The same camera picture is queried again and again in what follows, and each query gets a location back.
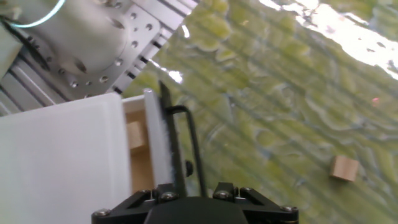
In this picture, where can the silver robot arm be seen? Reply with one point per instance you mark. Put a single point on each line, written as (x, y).
(77, 31)

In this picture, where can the white drawer cabinet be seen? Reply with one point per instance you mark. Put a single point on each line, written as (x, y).
(62, 161)

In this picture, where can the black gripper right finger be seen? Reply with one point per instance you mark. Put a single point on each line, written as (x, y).
(267, 213)

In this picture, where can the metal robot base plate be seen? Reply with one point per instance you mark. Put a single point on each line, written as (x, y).
(140, 28)

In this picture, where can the wooden cube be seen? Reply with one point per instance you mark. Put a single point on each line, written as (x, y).
(136, 135)
(141, 171)
(343, 168)

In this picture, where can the green marble pattern mat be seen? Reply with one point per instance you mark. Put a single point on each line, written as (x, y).
(280, 109)

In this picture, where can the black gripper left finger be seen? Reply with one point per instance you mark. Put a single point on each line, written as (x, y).
(130, 211)

